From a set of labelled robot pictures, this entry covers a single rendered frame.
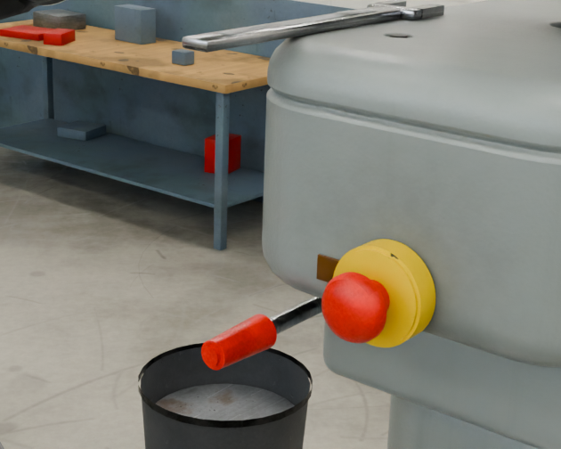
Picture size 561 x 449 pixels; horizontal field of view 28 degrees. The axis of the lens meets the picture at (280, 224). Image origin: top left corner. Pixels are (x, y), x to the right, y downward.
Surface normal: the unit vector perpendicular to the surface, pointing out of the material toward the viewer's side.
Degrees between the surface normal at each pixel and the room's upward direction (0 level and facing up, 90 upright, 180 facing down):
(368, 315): 84
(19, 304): 0
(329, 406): 0
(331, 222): 90
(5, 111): 90
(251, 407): 0
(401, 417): 90
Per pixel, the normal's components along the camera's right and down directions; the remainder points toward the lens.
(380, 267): -0.62, 0.23
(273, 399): 0.04, -0.95
